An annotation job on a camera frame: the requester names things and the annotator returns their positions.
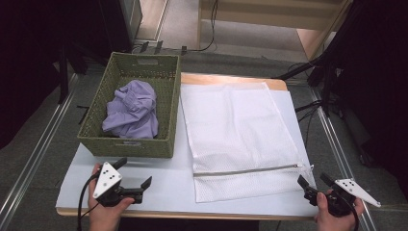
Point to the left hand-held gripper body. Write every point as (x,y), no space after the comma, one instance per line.
(110,195)

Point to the person's right hand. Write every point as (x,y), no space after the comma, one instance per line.
(330,221)

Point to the black metal frame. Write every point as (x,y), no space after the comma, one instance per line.
(64,70)

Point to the white mesh laundry bag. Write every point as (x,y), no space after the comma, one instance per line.
(237,134)

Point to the black metal stand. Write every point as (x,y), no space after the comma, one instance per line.
(327,64)

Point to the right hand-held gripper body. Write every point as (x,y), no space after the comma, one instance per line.
(341,202)

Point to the white table mat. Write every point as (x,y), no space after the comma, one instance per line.
(160,186)

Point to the green woven basket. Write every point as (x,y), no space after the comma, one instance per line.
(141,96)

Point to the wooden table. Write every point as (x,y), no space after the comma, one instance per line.
(198,79)

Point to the dark cabinet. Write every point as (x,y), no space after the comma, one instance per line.
(122,22)

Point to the lavender shirt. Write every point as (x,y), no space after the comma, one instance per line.
(133,112)

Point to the light wooden shelf unit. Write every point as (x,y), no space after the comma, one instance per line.
(256,12)

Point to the metal floor rail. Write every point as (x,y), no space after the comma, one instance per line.
(336,150)
(38,150)

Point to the person's left hand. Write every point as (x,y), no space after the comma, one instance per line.
(104,216)

